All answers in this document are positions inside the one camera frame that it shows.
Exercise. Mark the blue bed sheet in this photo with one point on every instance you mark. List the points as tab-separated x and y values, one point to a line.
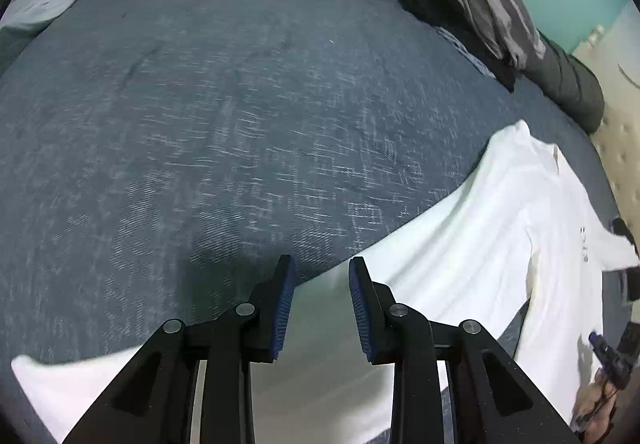
159	156

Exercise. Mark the person right hand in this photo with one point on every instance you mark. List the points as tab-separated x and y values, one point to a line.
598	403

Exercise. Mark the cream tufted headboard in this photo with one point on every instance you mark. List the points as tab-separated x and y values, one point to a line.
613	56

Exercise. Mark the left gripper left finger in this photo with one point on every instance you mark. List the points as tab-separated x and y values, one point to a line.
151	399

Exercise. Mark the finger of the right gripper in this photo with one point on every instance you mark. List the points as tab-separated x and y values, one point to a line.
608	356

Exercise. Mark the white long sleeve shirt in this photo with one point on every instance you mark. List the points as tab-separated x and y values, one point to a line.
519	235

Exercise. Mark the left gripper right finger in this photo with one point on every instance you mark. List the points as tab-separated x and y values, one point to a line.
491	398

